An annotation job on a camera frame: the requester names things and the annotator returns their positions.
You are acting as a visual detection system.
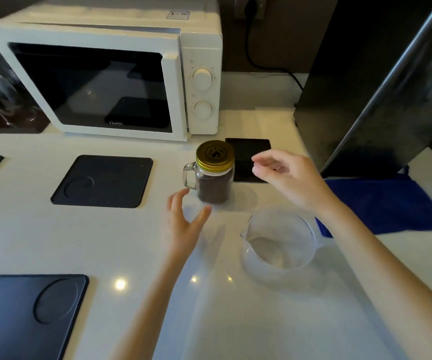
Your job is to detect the white microwave oven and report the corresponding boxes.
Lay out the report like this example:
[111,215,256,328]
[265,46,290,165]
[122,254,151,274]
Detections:
[0,0,224,142]

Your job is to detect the person's right hand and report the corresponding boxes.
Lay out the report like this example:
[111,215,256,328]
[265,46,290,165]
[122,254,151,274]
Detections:
[251,148,337,218]

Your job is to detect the clear glass vessel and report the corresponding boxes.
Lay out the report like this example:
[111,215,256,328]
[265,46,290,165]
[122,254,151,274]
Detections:
[0,22,41,128]

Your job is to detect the white microwave knob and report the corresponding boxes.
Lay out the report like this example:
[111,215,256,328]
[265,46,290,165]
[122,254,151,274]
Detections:
[193,100,214,121]
[192,67,215,91]

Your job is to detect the black glossy appliance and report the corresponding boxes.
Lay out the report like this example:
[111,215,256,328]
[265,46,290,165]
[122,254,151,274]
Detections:
[293,0,432,179]

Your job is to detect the person's left forearm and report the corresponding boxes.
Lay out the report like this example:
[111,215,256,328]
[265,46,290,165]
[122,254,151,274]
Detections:
[110,250,198,360]

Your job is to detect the gold metal jar lid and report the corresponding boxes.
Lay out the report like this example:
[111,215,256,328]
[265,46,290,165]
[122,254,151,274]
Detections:
[195,139,236,173]

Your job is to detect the small black scale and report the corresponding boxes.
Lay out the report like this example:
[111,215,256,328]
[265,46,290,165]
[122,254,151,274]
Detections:
[224,137,272,184]

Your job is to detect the large black tamping mat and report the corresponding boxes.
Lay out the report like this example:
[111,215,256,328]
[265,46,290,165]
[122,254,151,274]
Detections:
[0,274,90,360]

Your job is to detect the blue cloth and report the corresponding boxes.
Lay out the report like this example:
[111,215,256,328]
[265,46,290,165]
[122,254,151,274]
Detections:
[315,166,432,239]

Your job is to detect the small black square mat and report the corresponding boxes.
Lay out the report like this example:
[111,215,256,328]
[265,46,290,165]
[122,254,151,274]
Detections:
[50,154,154,209]

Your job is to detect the clear glass jar with handle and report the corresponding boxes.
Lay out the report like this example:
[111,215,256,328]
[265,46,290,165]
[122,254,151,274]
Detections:
[182,160,236,205]

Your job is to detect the dark brown coffee grounds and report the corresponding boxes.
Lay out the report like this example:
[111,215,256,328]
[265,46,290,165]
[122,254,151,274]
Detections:
[196,175,233,205]

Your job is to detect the person's right forearm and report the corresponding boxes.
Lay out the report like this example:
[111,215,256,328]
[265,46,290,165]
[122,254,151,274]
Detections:
[313,198,432,360]

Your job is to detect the translucent plastic measuring cup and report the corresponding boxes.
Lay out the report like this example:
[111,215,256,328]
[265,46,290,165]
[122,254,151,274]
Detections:
[240,206,324,286]

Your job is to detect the person's left hand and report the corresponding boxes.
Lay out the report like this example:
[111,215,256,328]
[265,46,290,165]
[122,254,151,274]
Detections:
[166,187,213,259]

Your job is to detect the black power cable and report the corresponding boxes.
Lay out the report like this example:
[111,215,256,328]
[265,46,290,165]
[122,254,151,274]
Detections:
[244,0,305,91]

